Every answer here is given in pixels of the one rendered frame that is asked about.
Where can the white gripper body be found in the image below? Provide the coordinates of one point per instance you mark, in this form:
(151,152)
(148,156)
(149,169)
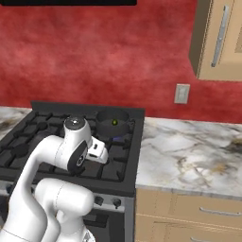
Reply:
(100,155)

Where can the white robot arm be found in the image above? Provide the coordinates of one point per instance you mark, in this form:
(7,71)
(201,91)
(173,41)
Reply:
(47,157)

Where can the green cucumber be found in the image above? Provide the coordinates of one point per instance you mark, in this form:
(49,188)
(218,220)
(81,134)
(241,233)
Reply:
(114,122)

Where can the black gas hob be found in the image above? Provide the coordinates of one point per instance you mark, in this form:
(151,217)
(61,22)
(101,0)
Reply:
(104,171)

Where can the black hob knob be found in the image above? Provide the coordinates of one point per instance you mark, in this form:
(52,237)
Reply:
(99,200)
(9,189)
(116,203)

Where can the black oven door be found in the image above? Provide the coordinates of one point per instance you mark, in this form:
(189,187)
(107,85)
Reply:
(105,227)

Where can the beige drawer front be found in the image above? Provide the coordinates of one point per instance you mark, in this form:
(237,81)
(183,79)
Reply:
(179,235)
(189,208)

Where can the black extractor hood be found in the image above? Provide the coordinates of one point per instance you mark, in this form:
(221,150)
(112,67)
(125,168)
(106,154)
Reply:
(67,2)

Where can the grey wall socket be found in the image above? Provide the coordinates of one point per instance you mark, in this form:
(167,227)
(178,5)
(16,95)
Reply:
(182,93)

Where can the beige wall cupboard body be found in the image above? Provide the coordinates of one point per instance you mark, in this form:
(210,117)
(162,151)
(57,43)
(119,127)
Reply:
(199,38)

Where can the beige wall cupboard door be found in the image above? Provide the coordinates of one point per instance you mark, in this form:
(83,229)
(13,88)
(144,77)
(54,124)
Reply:
(234,63)

